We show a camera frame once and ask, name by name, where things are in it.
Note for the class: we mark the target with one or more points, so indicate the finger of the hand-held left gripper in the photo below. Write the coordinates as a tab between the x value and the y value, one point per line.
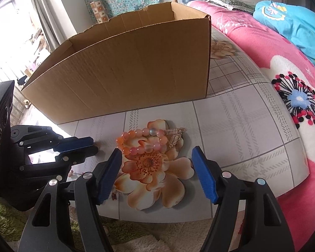
73	143
78	155

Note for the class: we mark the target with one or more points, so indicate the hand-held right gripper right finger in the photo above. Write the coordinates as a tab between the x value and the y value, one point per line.
204	173

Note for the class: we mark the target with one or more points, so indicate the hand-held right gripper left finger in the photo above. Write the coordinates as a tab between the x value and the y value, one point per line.
110	173

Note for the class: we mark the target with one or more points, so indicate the gold abacus earring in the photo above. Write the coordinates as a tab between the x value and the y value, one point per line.
174	140
171	131

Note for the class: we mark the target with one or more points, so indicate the brown cardboard box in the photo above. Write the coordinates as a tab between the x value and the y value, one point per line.
120	71

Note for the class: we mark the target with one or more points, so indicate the floral plaid tablecloth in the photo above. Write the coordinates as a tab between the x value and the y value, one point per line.
239	126

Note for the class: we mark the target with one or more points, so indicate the green white fluffy cloth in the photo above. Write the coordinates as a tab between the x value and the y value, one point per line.
136	237

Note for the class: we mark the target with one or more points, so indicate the small patterned box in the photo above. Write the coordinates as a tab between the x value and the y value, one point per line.
99	11

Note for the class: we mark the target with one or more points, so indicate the pale curtain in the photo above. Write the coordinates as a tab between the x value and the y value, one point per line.
44	10

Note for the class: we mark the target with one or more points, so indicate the pink floral blanket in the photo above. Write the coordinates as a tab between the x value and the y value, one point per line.
252	44

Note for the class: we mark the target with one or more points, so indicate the blue striped quilt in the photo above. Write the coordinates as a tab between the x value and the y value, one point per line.
291	26

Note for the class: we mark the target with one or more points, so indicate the grey green lace pillow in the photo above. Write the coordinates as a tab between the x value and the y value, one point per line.
225	2

